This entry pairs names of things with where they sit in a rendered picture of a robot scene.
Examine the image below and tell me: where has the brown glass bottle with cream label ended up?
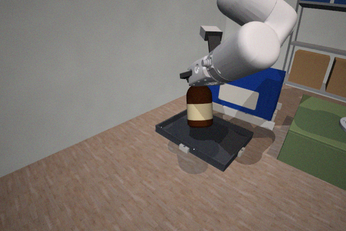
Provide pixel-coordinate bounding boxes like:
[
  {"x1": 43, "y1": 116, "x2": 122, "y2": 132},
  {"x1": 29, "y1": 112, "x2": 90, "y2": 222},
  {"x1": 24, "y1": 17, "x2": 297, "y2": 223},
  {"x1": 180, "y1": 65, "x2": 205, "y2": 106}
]
[{"x1": 187, "y1": 86, "x2": 213, "y2": 128}]

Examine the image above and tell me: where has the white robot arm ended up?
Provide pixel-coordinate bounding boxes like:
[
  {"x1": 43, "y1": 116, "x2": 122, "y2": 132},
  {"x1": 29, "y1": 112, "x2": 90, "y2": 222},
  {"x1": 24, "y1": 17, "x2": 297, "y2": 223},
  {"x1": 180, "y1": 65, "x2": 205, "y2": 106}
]
[{"x1": 199, "y1": 0, "x2": 297, "y2": 83}]

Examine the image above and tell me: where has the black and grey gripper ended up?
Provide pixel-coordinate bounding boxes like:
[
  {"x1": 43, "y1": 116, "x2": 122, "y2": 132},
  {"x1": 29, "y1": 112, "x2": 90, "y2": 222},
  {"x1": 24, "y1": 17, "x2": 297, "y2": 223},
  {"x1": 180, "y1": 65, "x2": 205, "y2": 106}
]
[{"x1": 180, "y1": 55, "x2": 226, "y2": 87}]

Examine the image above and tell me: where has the blue plastic crate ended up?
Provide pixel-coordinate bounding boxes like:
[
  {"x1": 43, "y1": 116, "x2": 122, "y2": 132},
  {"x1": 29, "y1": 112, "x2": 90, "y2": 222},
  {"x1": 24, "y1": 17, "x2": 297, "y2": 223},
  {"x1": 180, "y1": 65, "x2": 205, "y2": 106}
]
[{"x1": 208, "y1": 68, "x2": 286, "y2": 121}]

